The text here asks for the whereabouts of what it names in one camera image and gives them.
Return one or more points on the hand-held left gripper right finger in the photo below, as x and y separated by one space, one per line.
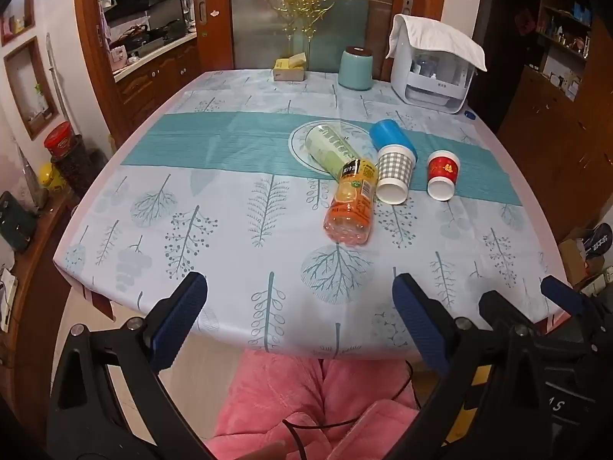
421 326

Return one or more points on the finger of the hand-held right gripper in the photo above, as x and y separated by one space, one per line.
503 309
562 293

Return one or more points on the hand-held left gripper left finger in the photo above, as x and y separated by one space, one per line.
179 321

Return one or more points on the red paper cup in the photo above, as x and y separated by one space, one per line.
443 168

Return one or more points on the checked paper cup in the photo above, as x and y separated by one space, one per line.
393 172

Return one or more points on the blue plastic cup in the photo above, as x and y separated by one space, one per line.
389 134

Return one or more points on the cardboard box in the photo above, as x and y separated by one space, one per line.
579 254

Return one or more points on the tree-print tablecloth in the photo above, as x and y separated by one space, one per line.
215 249

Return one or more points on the pink fleece pants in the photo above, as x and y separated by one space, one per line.
287 393

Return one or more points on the orange juice bottle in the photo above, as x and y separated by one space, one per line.
349 201

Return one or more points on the dark glass jar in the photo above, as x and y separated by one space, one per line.
74 172

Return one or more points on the dark green bag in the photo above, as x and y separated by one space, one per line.
17 223

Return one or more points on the yellow round object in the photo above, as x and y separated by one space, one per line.
48 176

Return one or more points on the green label clear bottle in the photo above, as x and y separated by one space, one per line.
329 147

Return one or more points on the red tin can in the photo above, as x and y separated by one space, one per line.
58 141

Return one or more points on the white countertop appliance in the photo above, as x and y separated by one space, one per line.
431 97

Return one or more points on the wooden kitchen counter cabinet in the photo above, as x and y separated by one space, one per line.
153 74

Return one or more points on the teal canister with brown lid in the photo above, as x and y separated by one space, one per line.
355 69

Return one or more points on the yellow tissue box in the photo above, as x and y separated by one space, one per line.
289 69

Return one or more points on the white towel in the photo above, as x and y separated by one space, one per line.
431 33

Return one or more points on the frosted glass door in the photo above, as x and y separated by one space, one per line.
258 28

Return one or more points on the wooden wall shelf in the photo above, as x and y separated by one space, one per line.
570 33

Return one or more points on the wooden wall niche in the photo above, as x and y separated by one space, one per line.
31 88

